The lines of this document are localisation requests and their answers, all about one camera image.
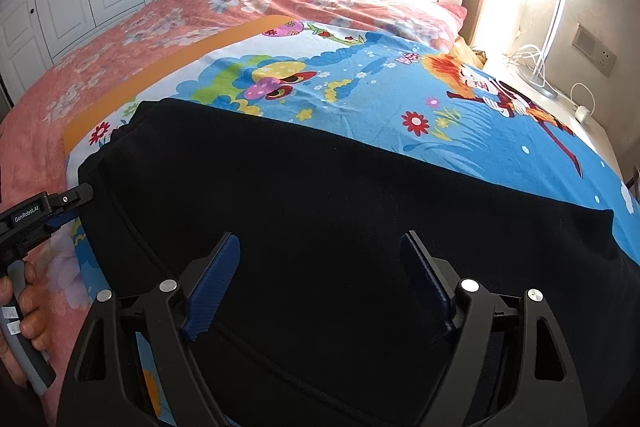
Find black sweatpants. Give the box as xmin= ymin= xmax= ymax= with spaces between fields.
xmin=78 ymin=98 xmax=639 ymax=426

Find person's left hand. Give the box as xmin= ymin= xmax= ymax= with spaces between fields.
xmin=1 ymin=260 xmax=56 ymax=395

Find pink floral duvet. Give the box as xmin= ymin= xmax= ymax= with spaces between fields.
xmin=0 ymin=0 xmax=469 ymax=423

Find blue cartoon bed sheet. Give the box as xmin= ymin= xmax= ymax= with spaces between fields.
xmin=66 ymin=17 xmax=639 ymax=426

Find white nightstand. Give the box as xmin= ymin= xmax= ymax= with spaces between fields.
xmin=479 ymin=51 xmax=626 ymax=178

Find white table lamp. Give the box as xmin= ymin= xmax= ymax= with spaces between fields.
xmin=524 ymin=0 xmax=566 ymax=100

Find white charger with cable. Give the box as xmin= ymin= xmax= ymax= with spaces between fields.
xmin=570 ymin=82 xmax=597 ymax=124

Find wall switch and socket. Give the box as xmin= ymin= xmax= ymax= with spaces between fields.
xmin=572 ymin=25 xmax=617 ymax=77

